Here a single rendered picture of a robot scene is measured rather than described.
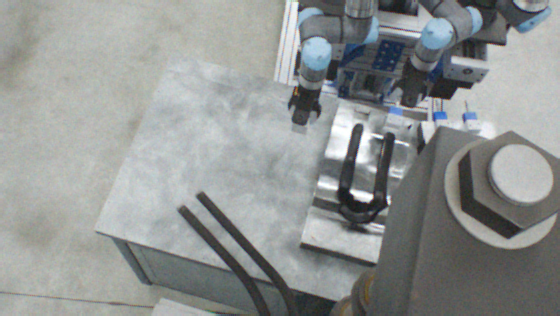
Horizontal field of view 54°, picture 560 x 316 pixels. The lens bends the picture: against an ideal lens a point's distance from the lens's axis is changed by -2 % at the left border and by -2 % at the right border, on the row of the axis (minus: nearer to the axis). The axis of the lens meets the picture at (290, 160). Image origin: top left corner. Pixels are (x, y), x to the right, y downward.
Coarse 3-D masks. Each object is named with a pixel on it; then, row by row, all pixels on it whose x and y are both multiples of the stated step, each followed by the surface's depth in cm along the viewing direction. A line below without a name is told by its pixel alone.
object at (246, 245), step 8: (200, 192) 176; (200, 200) 175; (208, 200) 174; (208, 208) 173; (216, 208) 173; (216, 216) 171; (224, 216) 171; (224, 224) 169; (232, 224) 169; (232, 232) 167; (240, 232) 168; (240, 240) 166; (248, 240) 166; (248, 248) 164; (256, 256) 162; (264, 264) 160; (264, 272) 160
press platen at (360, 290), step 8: (368, 272) 97; (360, 280) 96; (368, 280) 96; (352, 288) 99; (360, 288) 96; (368, 288) 95; (352, 296) 97; (360, 296) 95; (368, 296) 95; (352, 304) 98; (360, 304) 95; (368, 304) 94; (360, 312) 94
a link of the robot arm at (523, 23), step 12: (504, 0) 170; (516, 0) 164; (528, 0) 161; (540, 0) 161; (504, 12) 172; (516, 12) 167; (528, 12) 164; (540, 12) 164; (516, 24) 170; (528, 24) 166
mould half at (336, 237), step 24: (336, 120) 185; (360, 120) 186; (384, 120) 187; (336, 144) 182; (360, 144) 182; (408, 144) 183; (336, 168) 176; (360, 168) 178; (336, 192) 169; (360, 192) 170; (312, 216) 173; (336, 216) 173; (384, 216) 168; (312, 240) 170; (336, 240) 170; (360, 240) 171
